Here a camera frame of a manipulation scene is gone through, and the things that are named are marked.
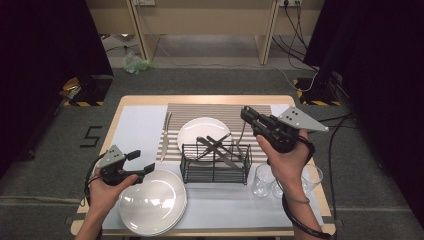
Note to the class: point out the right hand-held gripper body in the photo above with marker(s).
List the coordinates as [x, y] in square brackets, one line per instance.
[296, 120]

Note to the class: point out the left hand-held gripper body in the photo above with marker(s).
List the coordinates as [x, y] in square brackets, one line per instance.
[111, 158]

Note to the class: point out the silver fork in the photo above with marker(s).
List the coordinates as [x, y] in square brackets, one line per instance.
[242, 133]

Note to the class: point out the silver table knife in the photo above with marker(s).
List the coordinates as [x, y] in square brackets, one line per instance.
[165, 140]
[226, 159]

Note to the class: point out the white round plate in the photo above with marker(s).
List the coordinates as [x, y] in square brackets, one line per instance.
[200, 128]
[150, 203]
[156, 234]

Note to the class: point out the person's left hand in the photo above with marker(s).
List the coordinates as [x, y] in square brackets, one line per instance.
[103, 200]

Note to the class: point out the person's right hand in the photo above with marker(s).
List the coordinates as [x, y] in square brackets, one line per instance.
[288, 166]

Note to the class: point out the pale blue table mat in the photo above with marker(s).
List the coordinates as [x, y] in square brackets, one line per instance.
[133, 133]

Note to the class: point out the brown striped placemat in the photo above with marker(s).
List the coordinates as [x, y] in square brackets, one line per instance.
[216, 111]

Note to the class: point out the black stand base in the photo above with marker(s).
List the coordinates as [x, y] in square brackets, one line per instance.
[316, 92]
[96, 88]

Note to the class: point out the light wooden table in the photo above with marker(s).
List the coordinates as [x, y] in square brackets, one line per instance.
[206, 99]

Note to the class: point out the thin grey wrist band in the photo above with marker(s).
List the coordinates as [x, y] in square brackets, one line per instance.
[300, 201]

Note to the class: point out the yellow white bundle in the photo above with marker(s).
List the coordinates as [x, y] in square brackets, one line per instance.
[70, 87]

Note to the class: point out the green plastic bag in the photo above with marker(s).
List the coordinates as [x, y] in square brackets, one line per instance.
[135, 63]

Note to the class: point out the black curtain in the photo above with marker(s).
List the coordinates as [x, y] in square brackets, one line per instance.
[383, 83]
[40, 66]

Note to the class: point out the beige wooden desk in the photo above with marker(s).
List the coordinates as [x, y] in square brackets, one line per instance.
[200, 16]
[110, 16]

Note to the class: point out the white power strip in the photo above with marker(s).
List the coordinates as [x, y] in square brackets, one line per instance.
[143, 2]

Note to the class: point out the white wall socket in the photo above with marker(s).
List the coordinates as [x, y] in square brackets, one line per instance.
[290, 2]

